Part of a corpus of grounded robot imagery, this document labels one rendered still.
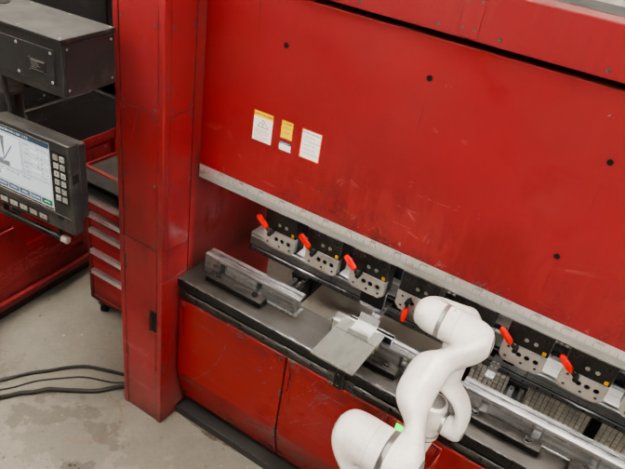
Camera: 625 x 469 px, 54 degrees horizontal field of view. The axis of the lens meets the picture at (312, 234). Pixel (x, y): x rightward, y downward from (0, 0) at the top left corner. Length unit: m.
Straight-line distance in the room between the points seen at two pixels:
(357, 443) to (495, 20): 1.17
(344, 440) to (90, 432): 1.99
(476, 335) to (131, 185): 1.53
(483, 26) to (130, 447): 2.45
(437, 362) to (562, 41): 0.90
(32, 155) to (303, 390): 1.39
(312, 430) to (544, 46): 1.79
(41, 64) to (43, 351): 1.96
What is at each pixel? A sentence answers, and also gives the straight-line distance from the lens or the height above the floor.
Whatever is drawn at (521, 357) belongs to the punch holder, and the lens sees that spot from 2.22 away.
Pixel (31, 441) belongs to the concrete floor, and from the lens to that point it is 3.36.
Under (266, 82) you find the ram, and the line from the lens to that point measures 2.25.
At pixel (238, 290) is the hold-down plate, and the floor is 0.91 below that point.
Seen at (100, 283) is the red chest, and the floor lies 0.26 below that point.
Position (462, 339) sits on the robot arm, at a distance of 1.66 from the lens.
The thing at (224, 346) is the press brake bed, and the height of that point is 0.63.
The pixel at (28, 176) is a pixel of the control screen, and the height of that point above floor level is 1.41.
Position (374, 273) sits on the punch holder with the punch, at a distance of 2.28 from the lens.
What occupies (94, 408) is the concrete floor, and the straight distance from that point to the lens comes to 3.44.
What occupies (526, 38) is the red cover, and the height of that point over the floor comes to 2.21.
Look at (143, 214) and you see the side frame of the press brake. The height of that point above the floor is 1.20.
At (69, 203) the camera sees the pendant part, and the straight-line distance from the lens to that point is 2.34.
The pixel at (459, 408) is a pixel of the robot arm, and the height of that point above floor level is 1.20.
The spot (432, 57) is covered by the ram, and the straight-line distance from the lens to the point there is 1.93.
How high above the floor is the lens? 2.57
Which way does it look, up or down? 32 degrees down
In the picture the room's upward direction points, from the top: 10 degrees clockwise
